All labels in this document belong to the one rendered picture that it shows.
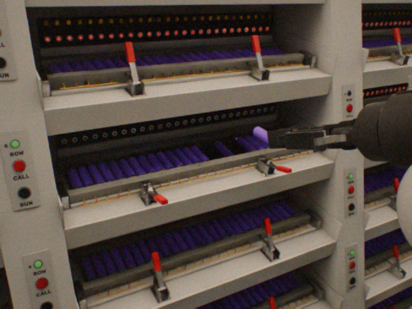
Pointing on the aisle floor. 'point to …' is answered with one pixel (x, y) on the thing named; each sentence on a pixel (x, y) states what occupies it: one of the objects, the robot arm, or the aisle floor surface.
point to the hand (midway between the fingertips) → (288, 137)
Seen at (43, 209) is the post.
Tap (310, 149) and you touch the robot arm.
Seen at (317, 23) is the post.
